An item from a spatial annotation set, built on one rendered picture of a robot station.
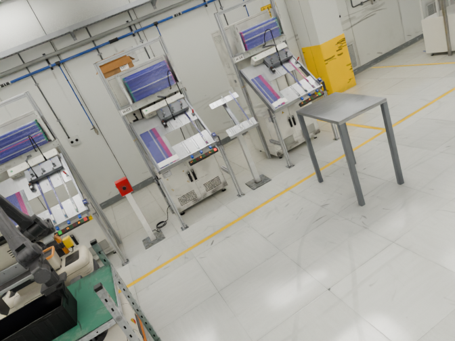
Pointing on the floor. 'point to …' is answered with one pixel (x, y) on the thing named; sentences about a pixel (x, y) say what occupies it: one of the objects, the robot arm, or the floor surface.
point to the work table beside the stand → (348, 112)
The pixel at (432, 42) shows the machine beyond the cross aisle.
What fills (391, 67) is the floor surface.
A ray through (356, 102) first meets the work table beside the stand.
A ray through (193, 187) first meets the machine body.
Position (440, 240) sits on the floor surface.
